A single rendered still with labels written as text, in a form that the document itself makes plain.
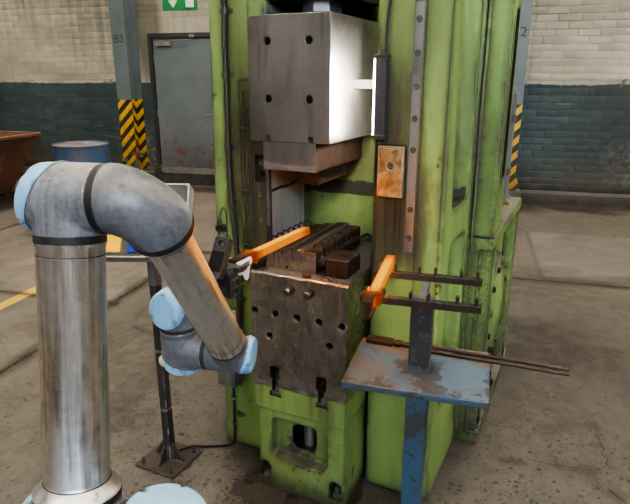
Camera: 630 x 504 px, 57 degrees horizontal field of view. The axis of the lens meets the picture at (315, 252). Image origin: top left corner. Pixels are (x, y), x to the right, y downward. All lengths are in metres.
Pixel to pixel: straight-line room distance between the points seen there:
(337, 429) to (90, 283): 1.36
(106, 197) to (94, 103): 8.57
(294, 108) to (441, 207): 0.58
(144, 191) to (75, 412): 0.39
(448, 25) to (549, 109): 5.94
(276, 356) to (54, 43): 8.18
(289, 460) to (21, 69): 8.66
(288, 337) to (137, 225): 1.22
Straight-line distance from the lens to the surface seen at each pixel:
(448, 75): 1.91
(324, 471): 2.31
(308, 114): 1.91
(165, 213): 0.95
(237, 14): 2.21
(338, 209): 2.44
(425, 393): 1.62
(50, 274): 1.01
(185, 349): 1.42
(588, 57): 7.84
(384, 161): 1.95
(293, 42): 1.93
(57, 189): 0.99
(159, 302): 1.38
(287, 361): 2.13
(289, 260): 2.04
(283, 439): 2.38
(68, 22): 9.68
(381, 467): 2.44
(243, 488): 2.50
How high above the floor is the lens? 1.58
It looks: 17 degrees down
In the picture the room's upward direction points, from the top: straight up
